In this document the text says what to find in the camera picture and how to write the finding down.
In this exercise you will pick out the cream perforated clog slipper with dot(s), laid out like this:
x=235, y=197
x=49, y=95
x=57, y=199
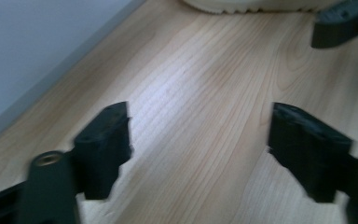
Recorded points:
x=261, y=4

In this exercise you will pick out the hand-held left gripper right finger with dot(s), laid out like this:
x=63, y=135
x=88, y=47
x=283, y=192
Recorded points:
x=307, y=149

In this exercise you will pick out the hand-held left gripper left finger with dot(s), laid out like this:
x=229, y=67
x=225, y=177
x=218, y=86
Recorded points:
x=101, y=152

